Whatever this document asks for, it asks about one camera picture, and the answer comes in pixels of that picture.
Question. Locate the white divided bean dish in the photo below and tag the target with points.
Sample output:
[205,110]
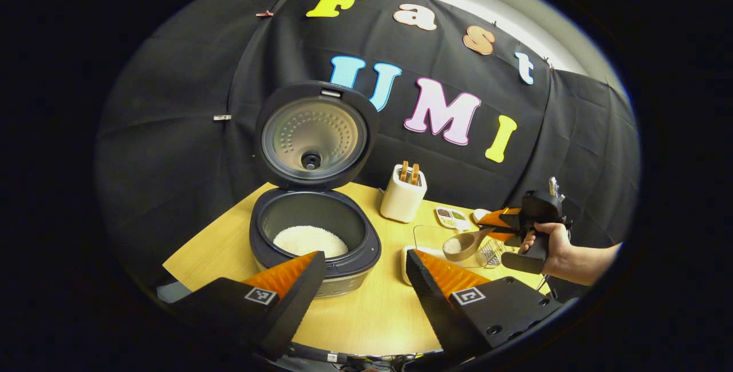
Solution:
[452,218]

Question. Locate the dark grey rice cooker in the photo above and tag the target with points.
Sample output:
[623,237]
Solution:
[315,212]

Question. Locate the wooden spoon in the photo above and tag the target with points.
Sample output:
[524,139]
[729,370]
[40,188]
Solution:
[469,241]

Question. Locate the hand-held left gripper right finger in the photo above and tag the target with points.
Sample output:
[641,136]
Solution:
[432,303]

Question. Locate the white rice box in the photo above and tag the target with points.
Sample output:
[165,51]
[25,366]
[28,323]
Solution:
[408,263]

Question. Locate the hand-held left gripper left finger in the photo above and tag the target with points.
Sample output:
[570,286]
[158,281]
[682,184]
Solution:
[289,309]

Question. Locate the toast slice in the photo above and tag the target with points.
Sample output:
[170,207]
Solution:
[404,171]
[414,174]

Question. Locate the white round plate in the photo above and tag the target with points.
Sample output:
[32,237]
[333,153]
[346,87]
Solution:
[480,215]

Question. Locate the white toaster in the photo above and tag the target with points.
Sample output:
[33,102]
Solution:
[402,200]

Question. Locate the white rice heap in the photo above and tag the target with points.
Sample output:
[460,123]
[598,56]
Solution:
[309,241]

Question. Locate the white rice spoonful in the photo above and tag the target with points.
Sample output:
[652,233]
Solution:
[452,245]

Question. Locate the red clip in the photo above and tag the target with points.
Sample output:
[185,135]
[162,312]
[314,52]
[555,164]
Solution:
[264,14]

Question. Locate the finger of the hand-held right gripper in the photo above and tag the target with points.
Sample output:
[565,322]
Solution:
[503,236]
[498,217]

